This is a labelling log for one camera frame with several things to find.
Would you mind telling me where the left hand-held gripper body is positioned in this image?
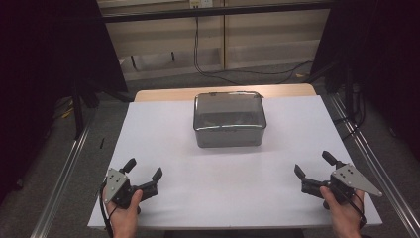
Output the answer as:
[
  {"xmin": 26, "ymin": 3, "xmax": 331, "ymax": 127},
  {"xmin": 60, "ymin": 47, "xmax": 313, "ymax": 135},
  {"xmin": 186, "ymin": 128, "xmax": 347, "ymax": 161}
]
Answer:
[{"xmin": 104, "ymin": 167, "xmax": 159, "ymax": 212}]

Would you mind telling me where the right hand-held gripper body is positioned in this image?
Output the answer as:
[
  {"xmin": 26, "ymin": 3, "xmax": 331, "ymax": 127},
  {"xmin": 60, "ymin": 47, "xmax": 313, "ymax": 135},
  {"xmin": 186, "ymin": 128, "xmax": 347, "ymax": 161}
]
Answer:
[{"xmin": 300, "ymin": 162, "xmax": 384, "ymax": 211}]

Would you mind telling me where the clear plastic box lid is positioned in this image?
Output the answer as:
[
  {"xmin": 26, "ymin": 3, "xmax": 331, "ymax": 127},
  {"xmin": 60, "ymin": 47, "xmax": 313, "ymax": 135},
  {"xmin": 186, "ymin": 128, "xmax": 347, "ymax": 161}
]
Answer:
[{"xmin": 193, "ymin": 91, "xmax": 267, "ymax": 132}]

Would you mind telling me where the person's left hand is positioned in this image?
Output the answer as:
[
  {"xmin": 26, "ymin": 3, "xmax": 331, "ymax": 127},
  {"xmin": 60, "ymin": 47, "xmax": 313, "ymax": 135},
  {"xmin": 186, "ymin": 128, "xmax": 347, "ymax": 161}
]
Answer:
[{"xmin": 102, "ymin": 187, "xmax": 144, "ymax": 238}]

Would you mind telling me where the person's right hand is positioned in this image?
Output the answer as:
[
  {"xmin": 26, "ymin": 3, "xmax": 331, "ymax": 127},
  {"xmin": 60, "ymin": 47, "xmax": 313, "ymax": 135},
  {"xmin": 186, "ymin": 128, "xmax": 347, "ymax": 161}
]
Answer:
[{"xmin": 319, "ymin": 185, "xmax": 365, "ymax": 238}]

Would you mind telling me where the white paper sheet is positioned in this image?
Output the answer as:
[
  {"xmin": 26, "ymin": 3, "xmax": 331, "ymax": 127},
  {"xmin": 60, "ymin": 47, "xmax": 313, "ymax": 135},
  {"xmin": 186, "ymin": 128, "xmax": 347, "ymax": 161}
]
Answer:
[{"xmin": 87, "ymin": 95, "xmax": 383, "ymax": 231}]

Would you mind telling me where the black metal stand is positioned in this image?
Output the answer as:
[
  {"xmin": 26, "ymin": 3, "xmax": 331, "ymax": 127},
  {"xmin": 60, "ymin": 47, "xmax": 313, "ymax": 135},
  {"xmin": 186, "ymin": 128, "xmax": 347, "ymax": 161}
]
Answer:
[{"xmin": 69, "ymin": 73, "xmax": 101, "ymax": 141}]

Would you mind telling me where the light wooden table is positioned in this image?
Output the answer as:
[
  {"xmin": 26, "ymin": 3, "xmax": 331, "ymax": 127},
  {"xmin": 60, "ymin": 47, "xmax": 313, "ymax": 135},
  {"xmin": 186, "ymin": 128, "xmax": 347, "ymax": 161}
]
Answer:
[{"xmin": 133, "ymin": 82, "xmax": 318, "ymax": 103}]

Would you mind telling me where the dark curtain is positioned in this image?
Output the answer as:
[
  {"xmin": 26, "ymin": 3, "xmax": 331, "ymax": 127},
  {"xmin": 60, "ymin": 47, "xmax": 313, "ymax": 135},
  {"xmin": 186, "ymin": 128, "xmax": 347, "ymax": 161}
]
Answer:
[
  {"xmin": 309, "ymin": 0, "xmax": 420, "ymax": 162},
  {"xmin": 0, "ymin": 0, "xmax": 129, "ymax": 203}
]

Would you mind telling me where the black horizontal bar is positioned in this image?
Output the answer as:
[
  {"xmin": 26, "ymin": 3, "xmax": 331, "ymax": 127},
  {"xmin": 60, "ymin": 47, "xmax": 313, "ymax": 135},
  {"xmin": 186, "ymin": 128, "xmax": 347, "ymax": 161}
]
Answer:
[{"xmin": 101, "ymin": 0, "xmax": 335, "ymax": 24}]

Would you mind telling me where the aluminium rail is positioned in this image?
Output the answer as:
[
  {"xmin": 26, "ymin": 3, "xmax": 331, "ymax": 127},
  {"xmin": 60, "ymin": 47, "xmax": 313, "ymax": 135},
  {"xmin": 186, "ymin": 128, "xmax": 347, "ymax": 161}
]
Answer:
[
  {"xmin": 29, "ymin": 112, "xmax": 97, "ymax": 238},
  {"xmin": 328, "ymin": 93, "xmax": 420, "ymax": 238}
]

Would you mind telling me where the right hand-held gripper black cable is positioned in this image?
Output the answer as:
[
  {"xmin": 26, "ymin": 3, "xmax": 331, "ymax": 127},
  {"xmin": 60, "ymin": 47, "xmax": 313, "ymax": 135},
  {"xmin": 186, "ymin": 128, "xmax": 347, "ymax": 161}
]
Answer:
[{"xmin": 341, "ymin": 188, "xmax": 368, "ymax": 230}]

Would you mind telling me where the hand-held gripper black cable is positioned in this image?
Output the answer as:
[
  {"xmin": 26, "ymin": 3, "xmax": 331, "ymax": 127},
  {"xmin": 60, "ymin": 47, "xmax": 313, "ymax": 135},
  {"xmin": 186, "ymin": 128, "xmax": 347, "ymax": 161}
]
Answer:
[
  {"xmin": 341, "ymin": 188, "xmax": 368, "ymax": 230},
  {"xmin": 99, "ymin": 182, "xmax": 115, "ymax": 238}
]

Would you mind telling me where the left hand-held gripper black cable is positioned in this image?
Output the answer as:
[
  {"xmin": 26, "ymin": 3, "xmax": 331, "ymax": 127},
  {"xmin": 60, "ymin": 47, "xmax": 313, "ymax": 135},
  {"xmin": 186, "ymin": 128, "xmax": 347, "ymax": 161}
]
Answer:
[{"xmin": 99, "ymin": 182, "xmax": 115, "ymax": 238}]

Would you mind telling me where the bundle of black cables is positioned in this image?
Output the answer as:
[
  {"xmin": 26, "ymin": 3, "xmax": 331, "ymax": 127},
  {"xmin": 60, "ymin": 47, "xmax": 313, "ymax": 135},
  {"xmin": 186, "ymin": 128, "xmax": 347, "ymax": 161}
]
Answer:
[{"xmin": 332, "ymin": 81, "xmax": 367, "ymax": 141}]

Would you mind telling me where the long black floor cable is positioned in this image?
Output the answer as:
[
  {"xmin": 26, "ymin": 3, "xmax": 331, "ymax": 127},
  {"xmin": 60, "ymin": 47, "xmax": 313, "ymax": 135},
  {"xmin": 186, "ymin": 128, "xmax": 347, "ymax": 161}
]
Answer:
[{"xmin": 193, "ymin": 15, "xmax": 315, "ymax": 85}]

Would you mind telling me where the white wall outlet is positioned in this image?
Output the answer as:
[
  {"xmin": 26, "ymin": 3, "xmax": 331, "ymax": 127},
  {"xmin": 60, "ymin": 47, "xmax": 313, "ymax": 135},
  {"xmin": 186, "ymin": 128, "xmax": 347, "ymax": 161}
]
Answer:
[{"xmin": 188, "ymin": 0, "xmax": 214, "ymax": 10}]

